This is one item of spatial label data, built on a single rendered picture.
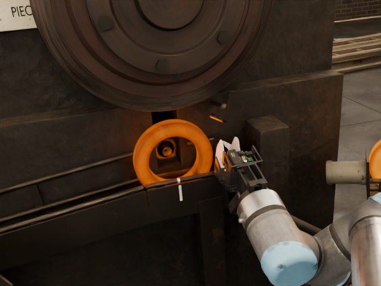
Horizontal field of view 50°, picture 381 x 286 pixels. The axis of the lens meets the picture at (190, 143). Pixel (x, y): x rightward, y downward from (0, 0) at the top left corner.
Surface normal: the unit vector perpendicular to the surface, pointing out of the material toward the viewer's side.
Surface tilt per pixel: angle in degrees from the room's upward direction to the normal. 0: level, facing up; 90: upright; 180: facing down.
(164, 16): 90
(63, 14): 90
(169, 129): 90
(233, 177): 108
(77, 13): 90
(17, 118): 0
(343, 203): 0
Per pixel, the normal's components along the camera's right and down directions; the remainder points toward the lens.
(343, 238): -0.67, -0.25
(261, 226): -0.58, -0.50
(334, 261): -0.34, 0.26
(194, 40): 0.26, 0.37
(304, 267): 0.20, 0.60
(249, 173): -0.96, 0.17
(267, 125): -0.07, -0.91
